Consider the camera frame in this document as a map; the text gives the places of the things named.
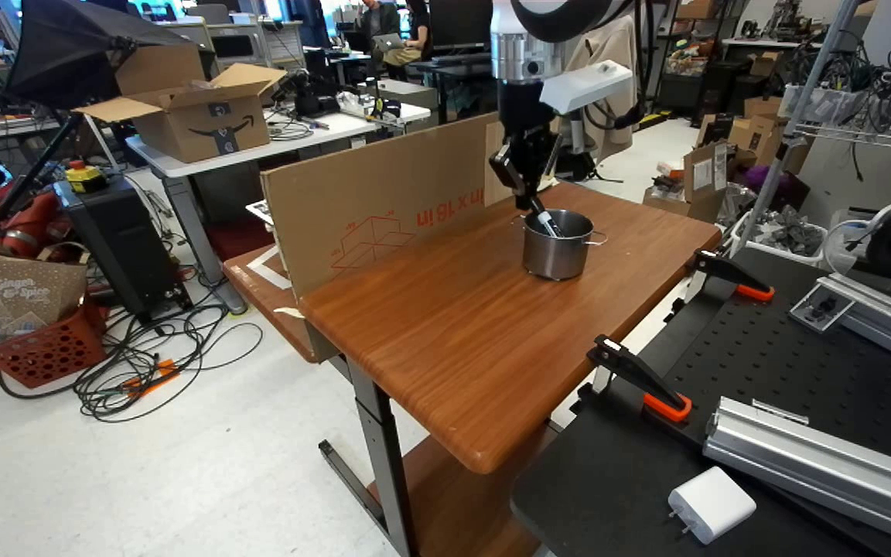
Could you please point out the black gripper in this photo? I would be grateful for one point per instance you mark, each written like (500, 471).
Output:
(525, 119)

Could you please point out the silver metal pot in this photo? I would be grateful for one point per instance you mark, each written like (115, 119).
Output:
(559, 256)

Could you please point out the large brown cardboard panel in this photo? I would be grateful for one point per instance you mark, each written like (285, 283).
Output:
(383, 204)

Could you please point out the labelled cardboard box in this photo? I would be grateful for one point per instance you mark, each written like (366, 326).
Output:
(707, 181)

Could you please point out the large black orange clamp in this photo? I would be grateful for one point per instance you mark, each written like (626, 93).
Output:
(639, 379)

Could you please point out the small black orange clamp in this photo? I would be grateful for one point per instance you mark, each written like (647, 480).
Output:
(736, 276)

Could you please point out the stacked brown cardboard boxes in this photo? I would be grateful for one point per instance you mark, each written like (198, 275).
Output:
(759, 129)

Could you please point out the grey office desk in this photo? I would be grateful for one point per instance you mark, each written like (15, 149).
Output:
(261, 149)

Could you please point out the slanted silver metal pole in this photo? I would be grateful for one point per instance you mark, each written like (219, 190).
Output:
(796, 113)

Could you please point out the grey metal table leg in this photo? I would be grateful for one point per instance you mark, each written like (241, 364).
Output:
(383, 454)

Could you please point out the black perforated breadboard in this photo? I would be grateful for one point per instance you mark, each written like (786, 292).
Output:
(773, 357)

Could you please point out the small grey socket plate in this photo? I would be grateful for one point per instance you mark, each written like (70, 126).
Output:
(822, 309)

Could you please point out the open cardboard shipping box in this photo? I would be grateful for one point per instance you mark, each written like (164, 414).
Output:
(198, 119)

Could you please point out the white power adapter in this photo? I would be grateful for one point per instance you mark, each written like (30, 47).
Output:
(712, 504)

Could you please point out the black controller box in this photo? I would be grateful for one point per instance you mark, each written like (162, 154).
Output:
(120, 248)

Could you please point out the yellow emergency stop button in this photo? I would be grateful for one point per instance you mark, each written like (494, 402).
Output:
(83, 174)

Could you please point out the black photo umbrella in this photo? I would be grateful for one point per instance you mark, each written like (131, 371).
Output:
(70, 47)

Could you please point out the red floor equipment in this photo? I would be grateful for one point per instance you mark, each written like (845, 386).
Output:
(23, 220)

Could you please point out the red plastic basket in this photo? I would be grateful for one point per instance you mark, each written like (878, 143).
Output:
(48, 355)

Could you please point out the brown paper bag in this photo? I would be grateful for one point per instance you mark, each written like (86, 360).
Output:
(7, 294)

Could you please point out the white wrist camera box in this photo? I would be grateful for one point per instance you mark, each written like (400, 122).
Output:
(587, 89)

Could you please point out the wide aluminium extrusion rail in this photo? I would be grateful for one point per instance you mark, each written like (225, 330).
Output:
(827, 466)

